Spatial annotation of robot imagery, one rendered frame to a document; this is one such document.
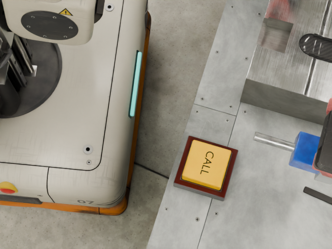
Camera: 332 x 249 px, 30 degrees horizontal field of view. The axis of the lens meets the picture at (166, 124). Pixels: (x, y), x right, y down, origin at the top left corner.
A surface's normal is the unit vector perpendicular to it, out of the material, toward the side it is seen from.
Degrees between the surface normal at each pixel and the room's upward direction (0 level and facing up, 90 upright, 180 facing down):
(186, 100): 0
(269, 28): 0
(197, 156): 0
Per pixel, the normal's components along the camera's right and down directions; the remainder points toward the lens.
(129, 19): 0.29, -0.31
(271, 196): 0.00, -0.35
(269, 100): -0.30, 0.89
